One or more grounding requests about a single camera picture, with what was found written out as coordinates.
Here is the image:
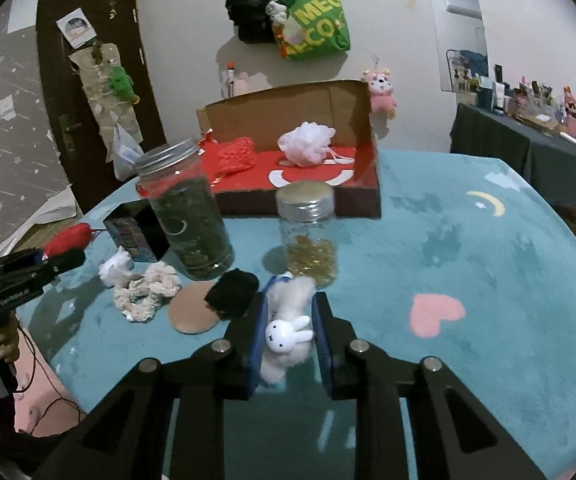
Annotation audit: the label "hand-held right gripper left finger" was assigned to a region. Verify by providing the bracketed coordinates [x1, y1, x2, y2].
[32, 292, 269, 480]

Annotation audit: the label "green tote bag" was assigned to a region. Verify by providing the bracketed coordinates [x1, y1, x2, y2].
[273, 0, 351, 62]

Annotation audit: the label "black cable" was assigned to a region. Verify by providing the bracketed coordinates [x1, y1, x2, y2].
[15, 327, 86, 433]

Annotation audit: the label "pink plush toy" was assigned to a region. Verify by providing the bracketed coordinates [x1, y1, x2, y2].
[360, 70, 399, 120]

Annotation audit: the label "black fuzzy scrunchie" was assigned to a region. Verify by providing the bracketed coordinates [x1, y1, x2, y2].
[204, 269, 261, 320]

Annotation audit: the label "dark blue printed box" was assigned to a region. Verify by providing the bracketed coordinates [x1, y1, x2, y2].
[102, 202, 171, 263]

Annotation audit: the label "grey cloth covered table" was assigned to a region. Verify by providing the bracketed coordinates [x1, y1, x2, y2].
[449, 102, 576, 211]

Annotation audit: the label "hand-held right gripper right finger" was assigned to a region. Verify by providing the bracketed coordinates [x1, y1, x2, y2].
[313, 291, 549, 480]

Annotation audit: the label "black bag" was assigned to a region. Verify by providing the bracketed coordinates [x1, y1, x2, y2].
[225, 0, 276, 45]

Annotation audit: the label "green plush toy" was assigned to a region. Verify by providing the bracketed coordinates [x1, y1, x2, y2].
[108, 66, 139, 106]

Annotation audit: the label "white paper sheet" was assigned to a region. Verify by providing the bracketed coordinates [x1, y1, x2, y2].
[0, 187, 81, 261]

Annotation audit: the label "cream knitted scrunchie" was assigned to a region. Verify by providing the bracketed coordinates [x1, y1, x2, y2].
[112, 262, 183, 323]

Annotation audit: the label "clear plastic bag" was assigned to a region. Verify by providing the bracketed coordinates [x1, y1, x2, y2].
[112, 122, 145, 181]

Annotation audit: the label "round cork coaster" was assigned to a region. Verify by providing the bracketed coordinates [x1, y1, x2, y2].
[168, 282, 223, 335]

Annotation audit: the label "white bottle red cap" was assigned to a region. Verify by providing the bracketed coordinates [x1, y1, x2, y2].
[220, 60, 239, 100]

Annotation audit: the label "red crochet pouch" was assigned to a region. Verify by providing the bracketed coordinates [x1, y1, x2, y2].
[199, 130, 259, 186]

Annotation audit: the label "small white plush charm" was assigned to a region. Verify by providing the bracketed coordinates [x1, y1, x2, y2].
[266, 0, 289, 26]

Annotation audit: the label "glass jar green contents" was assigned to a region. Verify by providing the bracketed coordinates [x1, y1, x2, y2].
[134, 137, 235, 282]

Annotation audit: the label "pink cushion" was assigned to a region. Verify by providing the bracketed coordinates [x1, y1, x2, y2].
[12, 345, 88, 438]

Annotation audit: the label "cluster of small desk items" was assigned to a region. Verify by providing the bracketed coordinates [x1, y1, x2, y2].
[448, 49, 576, 158]

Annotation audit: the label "small white plush toy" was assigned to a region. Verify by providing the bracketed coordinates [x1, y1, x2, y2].
[98, 246, 136, 288]

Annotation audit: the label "white air conditioner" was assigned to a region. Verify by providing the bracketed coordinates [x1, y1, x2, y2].
[445, 0, 484, 18]

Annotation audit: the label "red lined cardboard box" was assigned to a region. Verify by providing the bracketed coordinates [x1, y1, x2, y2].
[196, 79, 383, 219]

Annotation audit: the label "photo card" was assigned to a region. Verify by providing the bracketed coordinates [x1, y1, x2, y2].
[56, 8, 96, 50]

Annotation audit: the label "white fluffy rabbit scrunchie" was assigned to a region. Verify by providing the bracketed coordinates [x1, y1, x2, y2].
[259, 276, 317, 386]

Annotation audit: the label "glass jar yellow capsules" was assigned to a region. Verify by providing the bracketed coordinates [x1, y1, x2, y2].
[275, 181, 339, 288]

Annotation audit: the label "dark brown door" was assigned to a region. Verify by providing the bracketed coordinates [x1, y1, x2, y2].
[35, 0, 169, 216]

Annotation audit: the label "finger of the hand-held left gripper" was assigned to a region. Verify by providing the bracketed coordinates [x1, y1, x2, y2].
[0, 247, 87, 286]

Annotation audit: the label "paper hanging organizer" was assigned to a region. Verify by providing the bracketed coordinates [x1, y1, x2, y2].
[69, 40, 143, 161]

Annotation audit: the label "white bath pouf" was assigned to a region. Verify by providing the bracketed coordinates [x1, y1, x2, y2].
[277, 121, 356, 167]

